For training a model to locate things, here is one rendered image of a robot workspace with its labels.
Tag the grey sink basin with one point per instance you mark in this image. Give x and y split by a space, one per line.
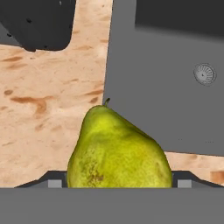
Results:
163 87

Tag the round metal sink drain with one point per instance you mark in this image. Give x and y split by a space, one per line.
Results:
205 74

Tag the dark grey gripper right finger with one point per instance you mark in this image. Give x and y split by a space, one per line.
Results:
185 178

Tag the green yellow pear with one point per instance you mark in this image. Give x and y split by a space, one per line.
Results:
116 151

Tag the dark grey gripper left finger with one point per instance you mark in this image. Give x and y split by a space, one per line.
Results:
54 178

